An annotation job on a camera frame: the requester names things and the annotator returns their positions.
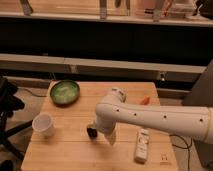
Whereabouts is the black eraser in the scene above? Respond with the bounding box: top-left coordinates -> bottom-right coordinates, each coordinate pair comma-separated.
87,126 -> 98,139

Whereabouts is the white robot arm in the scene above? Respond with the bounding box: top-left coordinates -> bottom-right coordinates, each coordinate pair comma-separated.
94,88 -> 213,144

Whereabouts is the white squeeze bottle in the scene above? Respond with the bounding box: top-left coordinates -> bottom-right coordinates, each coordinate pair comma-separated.
134,129 -> 149,164

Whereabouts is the orange carrot toy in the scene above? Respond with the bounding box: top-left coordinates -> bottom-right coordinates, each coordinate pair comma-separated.
139,97 -> 150,105

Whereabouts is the green bowl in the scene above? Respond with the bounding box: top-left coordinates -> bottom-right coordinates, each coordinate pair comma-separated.
50,80 -> 80,105

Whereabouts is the white paper cup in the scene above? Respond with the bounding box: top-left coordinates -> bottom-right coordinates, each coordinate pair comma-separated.
32,114 -> 55,137

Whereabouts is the black tripod stand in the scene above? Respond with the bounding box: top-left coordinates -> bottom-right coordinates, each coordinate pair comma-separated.
0,76 -> 32,160

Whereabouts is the black cable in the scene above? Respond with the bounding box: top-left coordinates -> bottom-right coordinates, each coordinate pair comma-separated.
169,133 -> 194,171

